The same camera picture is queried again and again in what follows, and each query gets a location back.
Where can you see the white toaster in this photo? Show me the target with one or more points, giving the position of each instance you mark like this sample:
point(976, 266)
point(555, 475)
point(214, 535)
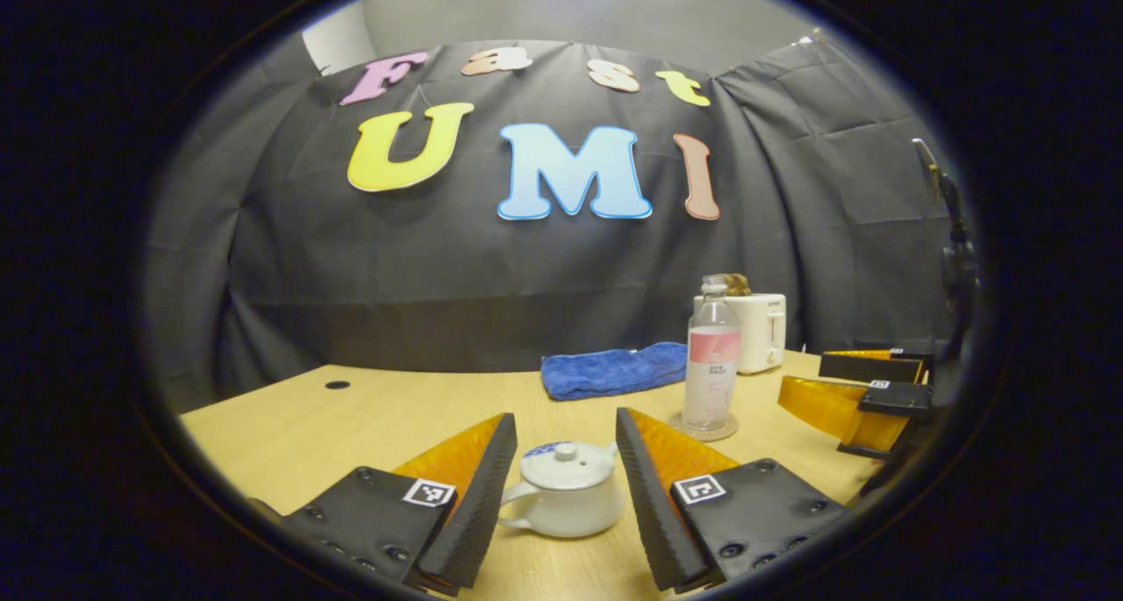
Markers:
point(761, 329)

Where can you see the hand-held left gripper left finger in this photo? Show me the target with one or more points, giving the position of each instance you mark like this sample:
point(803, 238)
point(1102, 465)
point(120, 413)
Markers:
point(478, 513)

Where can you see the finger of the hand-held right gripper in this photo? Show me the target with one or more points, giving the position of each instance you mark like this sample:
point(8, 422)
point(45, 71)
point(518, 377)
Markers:
point(869, 368)
point(895, 399)

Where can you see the round coaster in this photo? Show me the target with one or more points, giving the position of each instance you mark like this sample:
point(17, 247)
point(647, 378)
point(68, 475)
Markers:
point(731, 428)

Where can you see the blue towel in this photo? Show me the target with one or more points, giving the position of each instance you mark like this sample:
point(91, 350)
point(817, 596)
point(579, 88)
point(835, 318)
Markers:
point(610, 371)

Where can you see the black backdrop cloth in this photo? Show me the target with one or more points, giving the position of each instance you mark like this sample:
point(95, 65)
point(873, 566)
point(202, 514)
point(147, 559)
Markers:
point(439, 276)

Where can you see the white teacup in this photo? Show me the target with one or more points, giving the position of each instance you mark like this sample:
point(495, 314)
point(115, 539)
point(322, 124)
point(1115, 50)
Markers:
point(570, 513)

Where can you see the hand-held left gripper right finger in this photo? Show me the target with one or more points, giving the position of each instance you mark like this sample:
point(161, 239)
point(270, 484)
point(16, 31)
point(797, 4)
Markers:
point(649, 513)

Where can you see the clear water bottle pink label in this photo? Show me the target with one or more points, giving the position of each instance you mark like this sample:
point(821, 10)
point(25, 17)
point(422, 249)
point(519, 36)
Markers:
point(711, 373)

